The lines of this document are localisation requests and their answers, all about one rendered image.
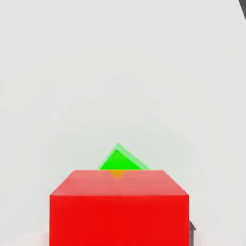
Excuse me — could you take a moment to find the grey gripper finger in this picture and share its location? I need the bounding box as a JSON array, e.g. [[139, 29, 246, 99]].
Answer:
[[189, 220, 197, 246]]

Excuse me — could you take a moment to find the small red cube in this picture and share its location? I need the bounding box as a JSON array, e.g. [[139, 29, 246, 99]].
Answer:
[[49, 170, 190, 246]]

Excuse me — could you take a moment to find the small green cube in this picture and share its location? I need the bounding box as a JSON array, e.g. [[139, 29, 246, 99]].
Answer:
[[97, 142, 150, 171]]

